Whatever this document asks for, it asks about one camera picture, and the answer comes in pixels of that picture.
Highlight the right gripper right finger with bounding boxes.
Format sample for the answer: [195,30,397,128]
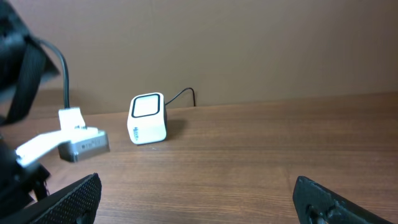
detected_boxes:
[292,176,392,224]

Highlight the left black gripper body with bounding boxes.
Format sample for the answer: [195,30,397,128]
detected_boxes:
[1,139,50,212]

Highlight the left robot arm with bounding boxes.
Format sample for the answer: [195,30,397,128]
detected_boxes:
[1,1,58,217]

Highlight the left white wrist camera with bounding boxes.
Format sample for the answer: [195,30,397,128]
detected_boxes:
[16,107,110,167]

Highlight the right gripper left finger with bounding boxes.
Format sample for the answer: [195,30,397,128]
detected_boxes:
[1,173,102,224]

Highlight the black scanner cable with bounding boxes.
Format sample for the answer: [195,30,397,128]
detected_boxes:
[164,87,197,108]

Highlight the white barcode scanner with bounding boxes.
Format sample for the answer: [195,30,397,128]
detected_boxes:
[127,92,167,145]

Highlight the left black camera cable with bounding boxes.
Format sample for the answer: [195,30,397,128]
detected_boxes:
[34,37,70,110]

